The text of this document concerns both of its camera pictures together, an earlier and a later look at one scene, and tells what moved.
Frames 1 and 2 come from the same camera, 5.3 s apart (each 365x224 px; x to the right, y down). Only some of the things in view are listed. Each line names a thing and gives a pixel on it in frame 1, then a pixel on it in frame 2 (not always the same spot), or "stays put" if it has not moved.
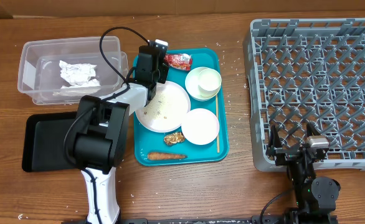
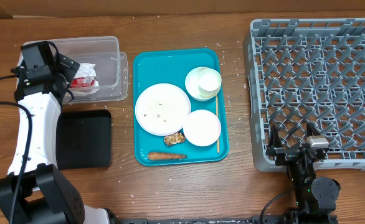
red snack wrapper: x=179 y=61 -> x=78 y=82
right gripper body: x=287 y=156 stays put
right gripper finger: x=275 y=142 stays put
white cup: x=209 y=81 stays put
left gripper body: x=162 y=74 -> x=66 y=70
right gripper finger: x=312 y=129 stays put
